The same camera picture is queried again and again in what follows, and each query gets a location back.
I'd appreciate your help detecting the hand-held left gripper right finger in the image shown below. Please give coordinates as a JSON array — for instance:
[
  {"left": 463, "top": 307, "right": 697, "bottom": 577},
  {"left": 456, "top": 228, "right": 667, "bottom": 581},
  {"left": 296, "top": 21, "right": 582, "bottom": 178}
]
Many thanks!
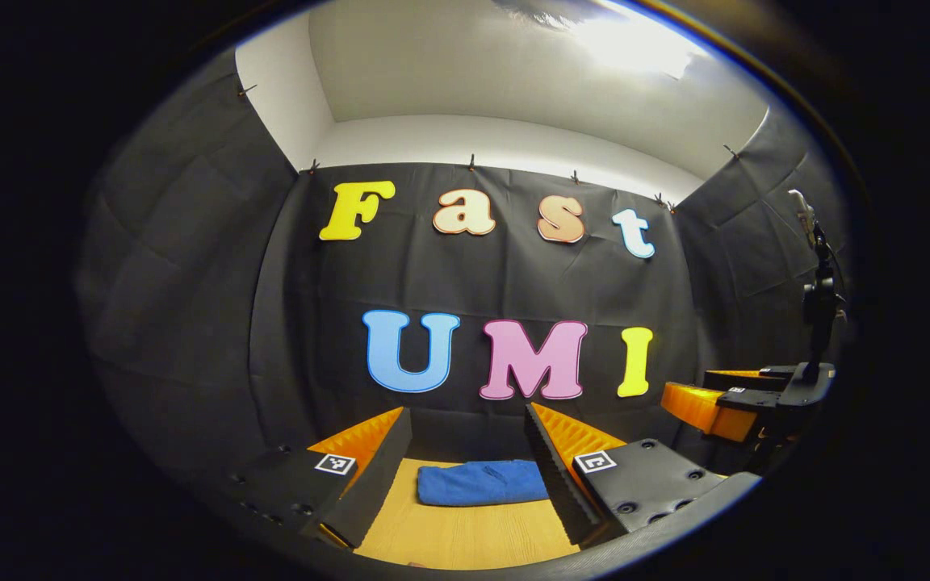
[{"left": 523, "top": 402, "right": 763, "bottom": 550}]

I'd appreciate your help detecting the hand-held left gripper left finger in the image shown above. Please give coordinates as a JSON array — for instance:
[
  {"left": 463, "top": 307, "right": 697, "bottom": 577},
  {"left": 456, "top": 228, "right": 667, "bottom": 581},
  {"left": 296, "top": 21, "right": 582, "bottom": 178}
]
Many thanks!
[{"left": 227, "top": 406, "right": 415, "bottom": 550}]

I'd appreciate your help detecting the blue knit garment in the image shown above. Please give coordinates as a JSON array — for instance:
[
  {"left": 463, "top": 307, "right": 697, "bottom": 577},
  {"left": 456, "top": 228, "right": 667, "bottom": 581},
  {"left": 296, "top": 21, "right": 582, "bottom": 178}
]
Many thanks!
[{"left": 417, "top": 458, "right": 551, "bottom": 508}]

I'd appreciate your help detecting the row of small cloth clips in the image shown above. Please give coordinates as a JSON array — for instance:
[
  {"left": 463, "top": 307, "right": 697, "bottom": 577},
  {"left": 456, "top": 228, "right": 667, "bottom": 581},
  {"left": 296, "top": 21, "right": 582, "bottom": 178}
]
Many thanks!
[{"left": 237, "top": 81, "right": 744, "bottom": 215}]

